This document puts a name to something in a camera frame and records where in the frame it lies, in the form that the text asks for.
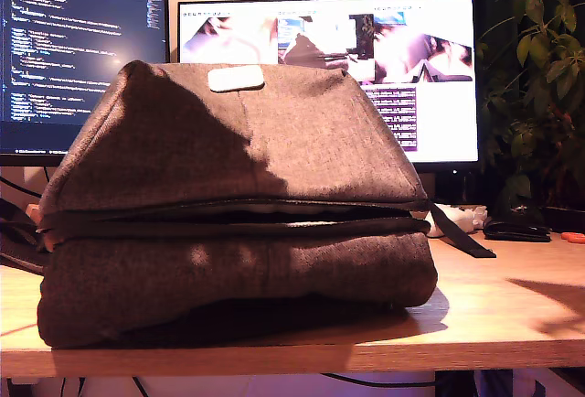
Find grey fabric backpack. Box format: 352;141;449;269
0;59;498;350

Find white crumpled tissue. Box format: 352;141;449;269
461;204;489;231

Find black leather wallet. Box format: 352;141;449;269
483;216;553;243

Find monitor showing code text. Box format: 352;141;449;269
0;0;170;167

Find black table leg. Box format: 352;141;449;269
433;370;477;397

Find green leafy house plant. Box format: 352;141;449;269
474;0;585;215

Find black planter box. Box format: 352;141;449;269
541;204;585;234

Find monitor showing camera feeds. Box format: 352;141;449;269
176;0;481;206

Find long black cable under table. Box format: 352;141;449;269
319;371;438;390

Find black monitor cable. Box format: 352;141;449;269
0;166;51;199

